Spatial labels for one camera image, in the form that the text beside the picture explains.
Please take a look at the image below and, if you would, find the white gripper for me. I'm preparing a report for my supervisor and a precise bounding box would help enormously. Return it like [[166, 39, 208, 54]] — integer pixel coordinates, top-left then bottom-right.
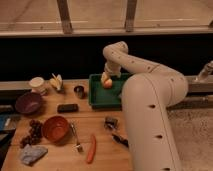
[[101, 62, 121, 83]]

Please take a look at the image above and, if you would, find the orange apple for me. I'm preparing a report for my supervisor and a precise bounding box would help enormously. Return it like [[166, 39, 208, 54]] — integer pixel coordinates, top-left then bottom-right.
[[103, 79, 112, 89]]

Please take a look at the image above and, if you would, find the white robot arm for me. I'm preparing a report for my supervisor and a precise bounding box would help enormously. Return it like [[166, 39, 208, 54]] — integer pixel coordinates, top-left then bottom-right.
[[103, 41, 188, 171]]

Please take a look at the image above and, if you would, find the red bowl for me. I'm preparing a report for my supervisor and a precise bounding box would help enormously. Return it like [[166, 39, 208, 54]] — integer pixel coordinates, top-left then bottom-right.
[[42, 116, 69, 143]]

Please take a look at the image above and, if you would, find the purple bowl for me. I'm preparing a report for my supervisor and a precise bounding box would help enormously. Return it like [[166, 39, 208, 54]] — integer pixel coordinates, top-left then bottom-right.
[[15, 92, 43, 114]]

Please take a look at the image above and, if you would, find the green plastic tray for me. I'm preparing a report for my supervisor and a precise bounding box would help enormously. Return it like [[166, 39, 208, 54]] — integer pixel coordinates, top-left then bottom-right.
[[89, 73, 130, 109]]

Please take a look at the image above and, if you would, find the small metal cup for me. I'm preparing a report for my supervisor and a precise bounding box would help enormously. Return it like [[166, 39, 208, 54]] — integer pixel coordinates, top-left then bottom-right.
[[74, 85, 85, 99]]

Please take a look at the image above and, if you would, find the small dark metal object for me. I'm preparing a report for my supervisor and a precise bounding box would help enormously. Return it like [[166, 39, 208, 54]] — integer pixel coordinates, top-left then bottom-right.
[[104, 116, 118, 130]]

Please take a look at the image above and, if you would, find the peeled banana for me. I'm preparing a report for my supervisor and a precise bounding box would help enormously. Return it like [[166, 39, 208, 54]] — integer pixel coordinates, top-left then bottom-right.
[[49, 74, 63, 92]]

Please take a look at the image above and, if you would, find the black rectangular block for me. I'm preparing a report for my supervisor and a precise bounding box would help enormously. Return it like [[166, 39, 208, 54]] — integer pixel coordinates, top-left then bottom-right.
[[57, 104, 78, 113]]

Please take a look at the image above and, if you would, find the white cup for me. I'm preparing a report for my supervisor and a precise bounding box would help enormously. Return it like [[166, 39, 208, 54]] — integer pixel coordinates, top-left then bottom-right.
[[29, 77, 47, 95]]

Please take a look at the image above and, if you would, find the metal fork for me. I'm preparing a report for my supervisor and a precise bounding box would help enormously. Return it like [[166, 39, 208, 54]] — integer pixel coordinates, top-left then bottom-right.
[[70, 122, 83, 153]]

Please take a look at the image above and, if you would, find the orange carrot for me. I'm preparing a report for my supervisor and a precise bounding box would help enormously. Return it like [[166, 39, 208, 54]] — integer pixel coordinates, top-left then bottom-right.
[[86, 134, 96, 164]]

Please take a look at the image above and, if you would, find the purple grapes bunch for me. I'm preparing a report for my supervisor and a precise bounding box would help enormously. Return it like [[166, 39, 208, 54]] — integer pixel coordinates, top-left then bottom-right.
[[20, 120, 42, 148]]

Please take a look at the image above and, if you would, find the grey cloth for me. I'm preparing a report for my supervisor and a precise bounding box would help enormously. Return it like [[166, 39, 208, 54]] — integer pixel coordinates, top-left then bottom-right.
[[20, 144, 48, 165]]

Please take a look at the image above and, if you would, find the black handled knife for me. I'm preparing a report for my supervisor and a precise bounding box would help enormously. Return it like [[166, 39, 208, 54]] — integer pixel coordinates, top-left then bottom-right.
[[112, 134, 129, 148]]

